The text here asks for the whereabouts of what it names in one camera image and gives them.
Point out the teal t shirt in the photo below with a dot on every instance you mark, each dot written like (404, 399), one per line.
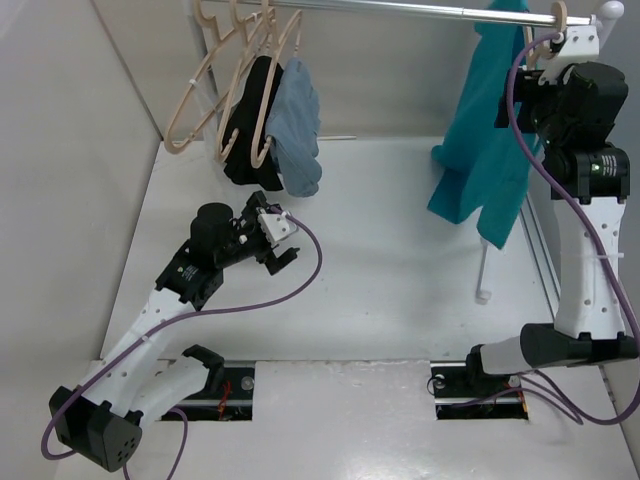
(485, 169)

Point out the grey blue garment on hanger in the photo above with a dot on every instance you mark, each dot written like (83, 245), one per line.
(294, 124)

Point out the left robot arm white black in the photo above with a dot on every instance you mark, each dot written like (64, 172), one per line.
(103, 418)

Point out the black garment on hanger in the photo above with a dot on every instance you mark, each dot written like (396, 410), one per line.
(244, 118)

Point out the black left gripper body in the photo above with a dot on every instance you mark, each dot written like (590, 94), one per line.
(248, 240)

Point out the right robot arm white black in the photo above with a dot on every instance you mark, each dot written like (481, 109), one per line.
(590, 183)

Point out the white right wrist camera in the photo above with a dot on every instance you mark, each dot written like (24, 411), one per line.
(581, 44)

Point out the beige hanger leftmost on rail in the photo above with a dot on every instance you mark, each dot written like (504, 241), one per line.
(201, 88)

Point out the metal clothes rail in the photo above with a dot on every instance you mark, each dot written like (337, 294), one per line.
(428, 11)

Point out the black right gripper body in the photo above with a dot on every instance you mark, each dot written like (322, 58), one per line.
(526, 88)

